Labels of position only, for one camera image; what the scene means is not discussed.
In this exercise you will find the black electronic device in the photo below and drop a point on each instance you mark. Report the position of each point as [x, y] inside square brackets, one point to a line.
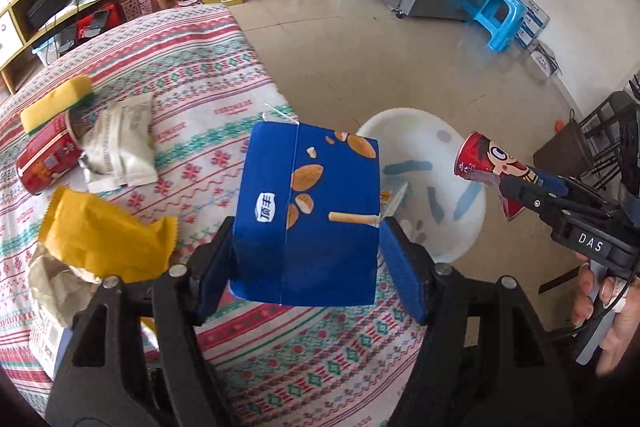
[47, 4]

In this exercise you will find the white waste bin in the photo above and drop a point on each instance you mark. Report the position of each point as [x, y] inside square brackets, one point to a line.
[425, 132]

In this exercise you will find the clear blue storage bin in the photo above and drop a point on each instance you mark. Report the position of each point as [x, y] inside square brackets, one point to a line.
[52, 49]

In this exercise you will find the red cartoon snack wrapper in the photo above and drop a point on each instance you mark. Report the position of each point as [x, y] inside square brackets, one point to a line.
[480, 157]

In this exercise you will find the pink lattice basket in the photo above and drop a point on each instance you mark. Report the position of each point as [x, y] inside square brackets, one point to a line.
[135, 7]

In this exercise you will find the yellow green sponge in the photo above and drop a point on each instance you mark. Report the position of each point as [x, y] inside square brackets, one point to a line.
[55, 102]

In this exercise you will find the dark chair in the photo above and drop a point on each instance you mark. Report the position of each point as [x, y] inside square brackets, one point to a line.
[565, 147]

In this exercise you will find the white blue striped box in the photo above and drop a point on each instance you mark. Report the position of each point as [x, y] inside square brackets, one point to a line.
[532, 19]

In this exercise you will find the small white printed box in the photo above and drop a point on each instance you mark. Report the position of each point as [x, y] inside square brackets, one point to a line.
[545, 59]

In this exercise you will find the patterned tablecloth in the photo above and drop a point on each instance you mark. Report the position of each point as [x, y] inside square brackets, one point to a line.
[200, 82]

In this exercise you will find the crumpled beige paper bag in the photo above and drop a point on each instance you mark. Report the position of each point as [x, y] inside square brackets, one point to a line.
[55, 287]

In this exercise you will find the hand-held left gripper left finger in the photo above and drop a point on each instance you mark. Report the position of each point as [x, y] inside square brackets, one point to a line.
[215, 272]

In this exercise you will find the white blue snack packet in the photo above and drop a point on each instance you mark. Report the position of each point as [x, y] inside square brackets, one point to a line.
[395, 199]

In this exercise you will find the red drink can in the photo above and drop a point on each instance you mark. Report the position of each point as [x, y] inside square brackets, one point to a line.
[45, 157]

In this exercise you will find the yellow snack packet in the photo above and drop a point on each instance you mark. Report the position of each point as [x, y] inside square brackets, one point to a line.
[100, 237]

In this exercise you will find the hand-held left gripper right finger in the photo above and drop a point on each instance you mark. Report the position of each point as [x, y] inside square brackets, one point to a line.
[400, 272]

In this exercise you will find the white carton box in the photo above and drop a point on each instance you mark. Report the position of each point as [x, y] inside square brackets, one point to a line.
[47, 342]

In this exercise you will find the person's right hand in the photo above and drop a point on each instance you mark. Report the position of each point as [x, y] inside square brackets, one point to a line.
[620, 332]

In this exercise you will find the blue plastic stool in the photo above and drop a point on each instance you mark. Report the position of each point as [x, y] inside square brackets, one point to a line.
[495, 2]

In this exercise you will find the red black bag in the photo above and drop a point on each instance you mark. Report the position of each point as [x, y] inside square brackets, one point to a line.
[92, 24]

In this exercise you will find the blue snack box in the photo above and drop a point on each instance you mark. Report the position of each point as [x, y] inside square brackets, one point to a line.
[310, 232]

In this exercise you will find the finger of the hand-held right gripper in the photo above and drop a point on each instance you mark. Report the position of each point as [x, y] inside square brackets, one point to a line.
[550, 182]
[530, 199]

